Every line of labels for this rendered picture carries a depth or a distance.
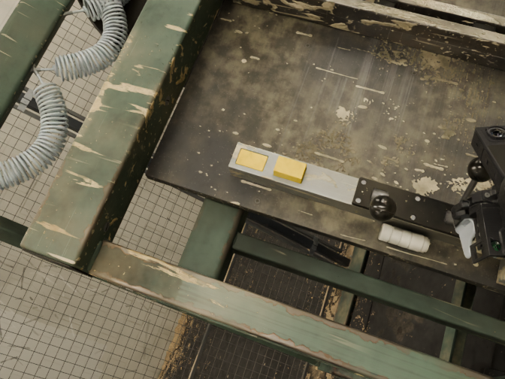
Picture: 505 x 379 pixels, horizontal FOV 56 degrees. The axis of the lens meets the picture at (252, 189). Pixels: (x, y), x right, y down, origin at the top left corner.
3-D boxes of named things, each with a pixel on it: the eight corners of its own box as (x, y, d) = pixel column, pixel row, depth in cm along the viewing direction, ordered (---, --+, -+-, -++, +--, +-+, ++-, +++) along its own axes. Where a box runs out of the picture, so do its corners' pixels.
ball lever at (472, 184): (461, 234, 76) (500, 171, 67) (437, 228, 77) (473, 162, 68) (461, 219, 79) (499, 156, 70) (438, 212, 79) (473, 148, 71)
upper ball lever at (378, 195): (386, 209, 80) (392, 227, 67) (364, 202, 81) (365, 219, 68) (394, 188, 79) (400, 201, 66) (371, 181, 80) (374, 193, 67)
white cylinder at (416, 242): (376, 241, 81) (422, 256, 80) (379, 237, 79) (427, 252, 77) (380, 225, 82) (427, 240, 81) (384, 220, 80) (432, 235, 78)
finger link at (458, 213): (443, 227, 66) (467, 207, 58) (442, 216, 66) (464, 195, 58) (479, 226, 66) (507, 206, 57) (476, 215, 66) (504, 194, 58)
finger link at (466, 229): (447, 265, 69) (471, 251, 60) (441, 225, 71) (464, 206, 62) (469, 265, 69) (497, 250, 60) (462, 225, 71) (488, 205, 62)
